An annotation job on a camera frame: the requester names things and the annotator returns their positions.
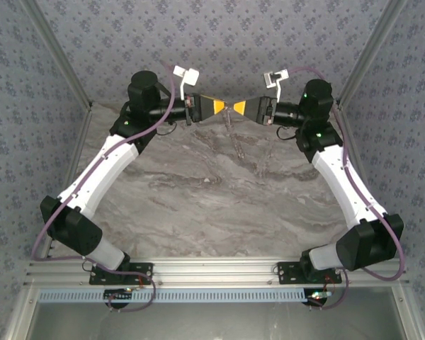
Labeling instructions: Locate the right black controller board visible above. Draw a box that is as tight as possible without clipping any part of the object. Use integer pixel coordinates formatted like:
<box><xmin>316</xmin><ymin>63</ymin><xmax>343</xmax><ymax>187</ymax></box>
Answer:
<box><xmin>305</xmin><ymin>288</ymin><xmax>333</xmax><ymax>307</ymax></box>

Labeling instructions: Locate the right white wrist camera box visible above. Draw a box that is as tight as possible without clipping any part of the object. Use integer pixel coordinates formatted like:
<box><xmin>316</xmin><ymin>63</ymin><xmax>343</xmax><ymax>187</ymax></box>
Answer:
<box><xmin>262</xmin><ymin>68</ymin><xmax>291</xmax><ymax>102</ymax></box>

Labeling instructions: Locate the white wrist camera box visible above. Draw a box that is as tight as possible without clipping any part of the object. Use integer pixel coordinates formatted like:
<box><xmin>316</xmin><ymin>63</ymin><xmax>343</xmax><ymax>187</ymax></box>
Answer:
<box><xmin>173</xmin><ymin>64</ymin><xmax>202</xmax><ymax>101</ymax></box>
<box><xmin>262</xmin><ymin>68</ymin><xmax>291</xmax><ymax>102</ymax></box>

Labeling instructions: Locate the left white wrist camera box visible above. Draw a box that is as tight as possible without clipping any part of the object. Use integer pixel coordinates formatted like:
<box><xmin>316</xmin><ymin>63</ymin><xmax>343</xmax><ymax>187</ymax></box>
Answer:
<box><xmin>173</xmin><ymin>64</ymin><xmax>202</xmax><ymax>101</ymax></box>

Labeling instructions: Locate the right thin black wire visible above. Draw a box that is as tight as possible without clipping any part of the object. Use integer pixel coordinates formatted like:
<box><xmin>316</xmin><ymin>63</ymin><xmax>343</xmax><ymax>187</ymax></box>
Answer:
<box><xmin>276</xmin><ymin>125</ymin><xmax>299</xmax><ymax>141</ymax></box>

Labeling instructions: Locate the thin black wire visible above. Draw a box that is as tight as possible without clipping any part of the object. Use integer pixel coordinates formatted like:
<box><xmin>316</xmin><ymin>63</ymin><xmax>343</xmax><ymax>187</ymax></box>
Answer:
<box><xmin>276</xmin><ymin>125</ymin><xmax>299</xmax><ymax>141</ymax></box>
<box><xmin>155</xmin><ymin>122</ymin><xmax>180</xmax><ymax>137</ymax></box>

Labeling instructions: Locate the left thin black wire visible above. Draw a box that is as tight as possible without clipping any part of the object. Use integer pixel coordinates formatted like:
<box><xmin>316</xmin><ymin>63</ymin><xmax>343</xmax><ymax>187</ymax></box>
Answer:
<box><xmin>155</xmin><ymin>122</ymin><xmax>180</xmax><ymax>137</ymax></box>

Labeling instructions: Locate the aluminium frame corner post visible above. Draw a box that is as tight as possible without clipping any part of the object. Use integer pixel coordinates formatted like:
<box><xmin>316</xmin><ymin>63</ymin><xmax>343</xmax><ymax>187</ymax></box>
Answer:
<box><xmin>21</xmin><ymin>0</ymin><xmax>94</xmax><ymax>109</ymax></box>
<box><xmin>336</xmin><ymin>0</ymin><xmax>409</xmax><ymax>109</ymax></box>

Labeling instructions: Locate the long aluminium base rail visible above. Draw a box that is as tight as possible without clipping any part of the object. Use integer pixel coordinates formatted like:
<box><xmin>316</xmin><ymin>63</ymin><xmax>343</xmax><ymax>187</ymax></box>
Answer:
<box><xmin>23</xmin><ymin>257</ymin><xmax>411</xmax><ymax>286</ymax></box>

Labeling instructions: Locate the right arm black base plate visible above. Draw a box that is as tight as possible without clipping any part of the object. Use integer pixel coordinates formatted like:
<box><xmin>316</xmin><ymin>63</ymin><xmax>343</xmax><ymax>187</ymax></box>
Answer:
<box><xmin>276</xmin><ymin>261</ymin><xmax>343</xmax><ymax>285</ymax></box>

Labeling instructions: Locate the left thin red wire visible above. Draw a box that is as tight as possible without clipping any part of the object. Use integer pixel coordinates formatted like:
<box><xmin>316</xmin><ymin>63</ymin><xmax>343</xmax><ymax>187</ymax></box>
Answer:
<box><xmin>131</xmin><ymin>267</ymin><xmax>147</xmax><ymax>288</ymax></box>

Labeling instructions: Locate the white slotted cable duct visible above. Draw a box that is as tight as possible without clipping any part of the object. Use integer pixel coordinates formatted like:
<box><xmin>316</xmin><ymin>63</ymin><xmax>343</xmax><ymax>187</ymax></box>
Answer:
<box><xmin>37</xmin><ymin>287</ymin><xmax>315</xmax><ymax>304</ymax></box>

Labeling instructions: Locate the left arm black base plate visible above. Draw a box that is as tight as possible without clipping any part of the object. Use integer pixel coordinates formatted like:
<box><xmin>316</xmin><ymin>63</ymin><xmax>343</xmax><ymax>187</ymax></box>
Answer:
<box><xmin>89</xmin><ymin>262</ymin><xmax>154</xmax><ymax>285</ymax></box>

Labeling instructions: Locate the aluminium frame lower post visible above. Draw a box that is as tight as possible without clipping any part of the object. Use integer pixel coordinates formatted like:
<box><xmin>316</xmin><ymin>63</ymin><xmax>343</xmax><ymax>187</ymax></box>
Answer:
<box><xmin>3</xmin><ymin>285</ymin><xmax>40</xmax><ymax>340</ymax></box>
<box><xmin>391</xmin><ymin>285</ymin><xmax>425</xmax><ymax>340</ymax></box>

